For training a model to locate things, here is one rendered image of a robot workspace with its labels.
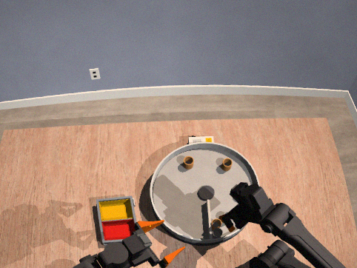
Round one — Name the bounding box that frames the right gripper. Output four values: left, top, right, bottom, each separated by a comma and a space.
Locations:
219, 204, 252, 232

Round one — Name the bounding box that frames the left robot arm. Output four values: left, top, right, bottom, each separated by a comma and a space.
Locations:
73, 233, 152, 268

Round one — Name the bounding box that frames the divided red and yellow tray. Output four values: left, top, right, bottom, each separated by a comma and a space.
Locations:
96, 195, 137, 244

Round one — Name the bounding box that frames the red bin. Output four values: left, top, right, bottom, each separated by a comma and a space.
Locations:
102, 219, 135, 241

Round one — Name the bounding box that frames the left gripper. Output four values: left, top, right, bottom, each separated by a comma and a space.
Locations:
128, 220, 185, 268

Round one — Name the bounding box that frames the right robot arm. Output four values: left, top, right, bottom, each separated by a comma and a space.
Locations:
230, 182, 346, 268

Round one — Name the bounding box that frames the yellow bin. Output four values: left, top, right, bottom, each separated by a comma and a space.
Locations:
99, 199, 133, 221

